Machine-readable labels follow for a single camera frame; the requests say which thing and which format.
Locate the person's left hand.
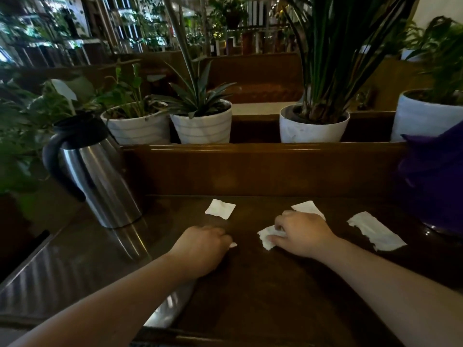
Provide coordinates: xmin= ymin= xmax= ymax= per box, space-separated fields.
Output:
xmin=167 ymin=226 xmax=233 ymax=280

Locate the person's right hand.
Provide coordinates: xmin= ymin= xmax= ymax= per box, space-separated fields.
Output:
xmin=267 ymin=210 xmax=340 ymax=259

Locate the person's right forearm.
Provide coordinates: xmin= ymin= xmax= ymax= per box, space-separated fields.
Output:
xmin=318 ymin=236 xmax=463 ymax=347

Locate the person's left forearm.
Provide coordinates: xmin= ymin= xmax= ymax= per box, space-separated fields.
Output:
xmin=7 ymin=252 xmax=197 ymax=347

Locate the square white tissue piece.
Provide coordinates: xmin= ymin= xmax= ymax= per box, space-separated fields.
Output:
xmin=205 ymin=199 xmax=236 ymax=220

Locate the small white tissue piece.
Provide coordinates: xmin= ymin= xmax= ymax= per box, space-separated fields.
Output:
xmin=291 ymin=201 xmax=326 ymax=221

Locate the wooden bench backrest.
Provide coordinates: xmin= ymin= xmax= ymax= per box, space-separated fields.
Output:
xmin=121 ymin=142 xmax=409 ymax=199

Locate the long white tissue piece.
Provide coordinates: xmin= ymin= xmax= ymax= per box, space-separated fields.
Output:
xmin=347 ymin=212 xmax=407 ymax=252

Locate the plain white plant pot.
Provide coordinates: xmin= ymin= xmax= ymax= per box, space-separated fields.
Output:
xmin=279 ymin=104 xmax=351 ymax=143

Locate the white ribbed plant pot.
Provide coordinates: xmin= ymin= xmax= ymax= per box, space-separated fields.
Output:
xmin=100 ymin=101 xmax=171 ymax=146
xmin=170 ymin=100 xmax=233 ymax=144

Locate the stainless steel thermal jug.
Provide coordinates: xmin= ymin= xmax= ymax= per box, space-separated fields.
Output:
xmin=42 ymin=113 xmax=143 ymax=229

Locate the spiky green plant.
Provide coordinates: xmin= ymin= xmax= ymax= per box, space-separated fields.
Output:
xmin=152 ymin=0 xmax=237 ymax=119

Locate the purple cloth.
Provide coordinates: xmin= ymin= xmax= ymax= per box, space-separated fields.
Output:
xmin=396 ymin=121 xmax=463 ymax=235

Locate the leafy green plant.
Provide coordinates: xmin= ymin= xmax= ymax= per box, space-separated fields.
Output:
xmin=92 ymin=63 xmax=163 ymax=120

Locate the large white plant pot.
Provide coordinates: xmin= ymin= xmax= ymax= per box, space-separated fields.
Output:
xmin=390 ymin=89 xmax=463 ymax=142

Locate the tall green leaf plant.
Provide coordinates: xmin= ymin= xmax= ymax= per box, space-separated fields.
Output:
xmin=280 ymin=0 xmax=420 ymax=125

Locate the white plant tag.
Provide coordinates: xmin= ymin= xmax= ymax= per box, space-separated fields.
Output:
xmin=51 ymin=79 xmax=78 ymax=116

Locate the dark green foliage plant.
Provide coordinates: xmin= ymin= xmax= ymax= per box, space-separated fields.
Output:
xmin=0 ymin=74 xmax=78 ymax=221

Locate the bushy green plant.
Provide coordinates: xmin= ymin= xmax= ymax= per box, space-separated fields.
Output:
xmin=402 ymin=16 xmax=463 ymax=106

